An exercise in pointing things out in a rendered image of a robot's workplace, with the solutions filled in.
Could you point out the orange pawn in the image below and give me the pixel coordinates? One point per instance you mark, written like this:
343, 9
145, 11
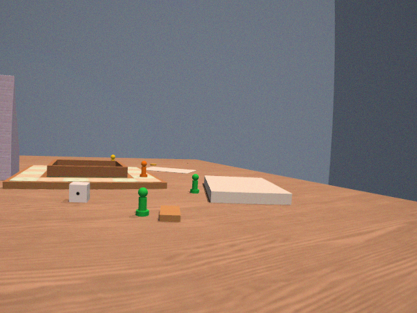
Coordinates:
143, 169

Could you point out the green pawn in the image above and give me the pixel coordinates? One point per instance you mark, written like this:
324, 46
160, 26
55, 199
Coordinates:
194, 189
142, 207

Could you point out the white die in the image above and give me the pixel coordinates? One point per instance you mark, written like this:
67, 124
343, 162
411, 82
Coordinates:
79, 192

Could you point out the orange square block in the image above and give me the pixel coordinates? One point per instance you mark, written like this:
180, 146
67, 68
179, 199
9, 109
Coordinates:
169, 213

